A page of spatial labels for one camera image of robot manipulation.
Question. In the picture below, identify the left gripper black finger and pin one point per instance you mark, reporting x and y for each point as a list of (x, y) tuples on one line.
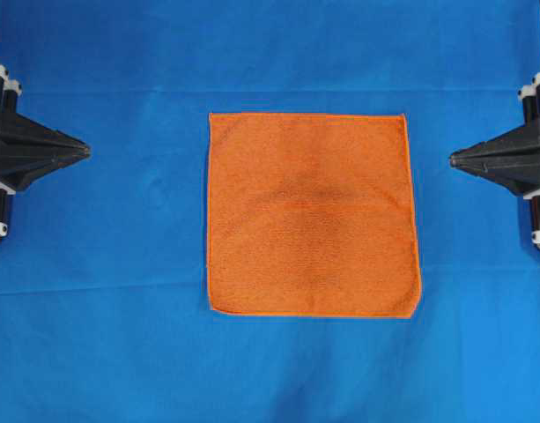
[(22, 177), (24, 130)]

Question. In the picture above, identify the orange microfibre towel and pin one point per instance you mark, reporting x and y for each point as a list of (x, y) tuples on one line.
[(311, 215)]

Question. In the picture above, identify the blue table cloth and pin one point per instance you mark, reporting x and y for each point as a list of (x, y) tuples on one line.
[(104, 314)]

